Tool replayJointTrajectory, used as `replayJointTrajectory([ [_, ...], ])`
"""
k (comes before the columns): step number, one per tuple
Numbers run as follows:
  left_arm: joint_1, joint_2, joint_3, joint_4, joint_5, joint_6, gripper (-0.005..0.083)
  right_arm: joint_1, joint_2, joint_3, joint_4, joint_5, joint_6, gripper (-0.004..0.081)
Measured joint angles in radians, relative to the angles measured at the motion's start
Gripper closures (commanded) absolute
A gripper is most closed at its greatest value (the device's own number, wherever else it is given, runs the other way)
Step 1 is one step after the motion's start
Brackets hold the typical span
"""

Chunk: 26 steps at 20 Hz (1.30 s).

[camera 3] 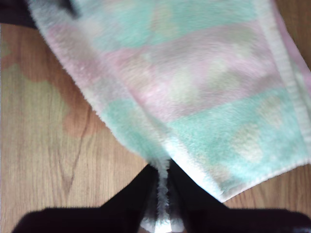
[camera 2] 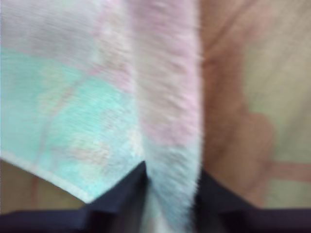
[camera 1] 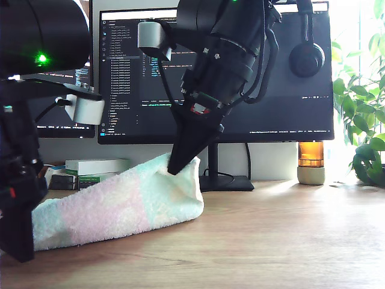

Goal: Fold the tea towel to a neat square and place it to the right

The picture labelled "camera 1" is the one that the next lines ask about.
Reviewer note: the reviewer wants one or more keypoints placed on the black monitor showing terminal windows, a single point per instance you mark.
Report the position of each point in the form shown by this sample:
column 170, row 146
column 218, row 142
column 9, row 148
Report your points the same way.
column 84, row 81

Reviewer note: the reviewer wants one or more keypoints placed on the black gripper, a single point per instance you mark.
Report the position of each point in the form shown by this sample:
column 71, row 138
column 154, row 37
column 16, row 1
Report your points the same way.
column 219, row 81

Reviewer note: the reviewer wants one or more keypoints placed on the mint and pink tea towel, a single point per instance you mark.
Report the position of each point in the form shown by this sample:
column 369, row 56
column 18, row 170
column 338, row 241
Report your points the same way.
column 120, row 204

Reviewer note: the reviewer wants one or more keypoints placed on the small white cardboard box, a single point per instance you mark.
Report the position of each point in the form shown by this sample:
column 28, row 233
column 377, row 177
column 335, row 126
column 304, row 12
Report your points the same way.
column 49, row 176

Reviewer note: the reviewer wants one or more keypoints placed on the white box green label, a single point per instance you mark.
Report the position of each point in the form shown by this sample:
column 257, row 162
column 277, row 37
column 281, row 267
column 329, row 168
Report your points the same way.
column 87, row 180

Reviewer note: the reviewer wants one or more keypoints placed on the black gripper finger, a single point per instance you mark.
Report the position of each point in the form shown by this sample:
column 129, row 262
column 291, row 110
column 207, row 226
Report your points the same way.
column 16, row 234

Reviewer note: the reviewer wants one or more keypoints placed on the black over-ear headphones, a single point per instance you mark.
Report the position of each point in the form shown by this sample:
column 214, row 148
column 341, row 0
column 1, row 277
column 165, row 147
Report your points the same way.
column 306, row 60

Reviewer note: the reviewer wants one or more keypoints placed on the small dark box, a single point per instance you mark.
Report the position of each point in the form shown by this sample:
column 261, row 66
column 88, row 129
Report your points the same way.
column 61, row 182

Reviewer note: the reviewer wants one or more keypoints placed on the black monitor showing code editor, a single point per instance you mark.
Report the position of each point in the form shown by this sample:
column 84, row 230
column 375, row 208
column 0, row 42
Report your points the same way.
column 285, row 114

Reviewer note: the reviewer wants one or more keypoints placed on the green leafy houseplant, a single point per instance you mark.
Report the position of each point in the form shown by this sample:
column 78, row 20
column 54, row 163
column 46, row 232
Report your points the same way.
column 364, row 162

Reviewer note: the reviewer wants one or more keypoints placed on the long white box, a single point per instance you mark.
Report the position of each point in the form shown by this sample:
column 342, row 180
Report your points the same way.
column 96, row 166

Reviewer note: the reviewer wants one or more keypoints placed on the amber glass jar pale base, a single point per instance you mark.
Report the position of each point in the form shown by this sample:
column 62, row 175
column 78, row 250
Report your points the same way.
column 311, row 159

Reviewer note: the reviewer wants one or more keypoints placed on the black monitor stand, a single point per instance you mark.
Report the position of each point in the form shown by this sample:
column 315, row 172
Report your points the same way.
column 228, row 183

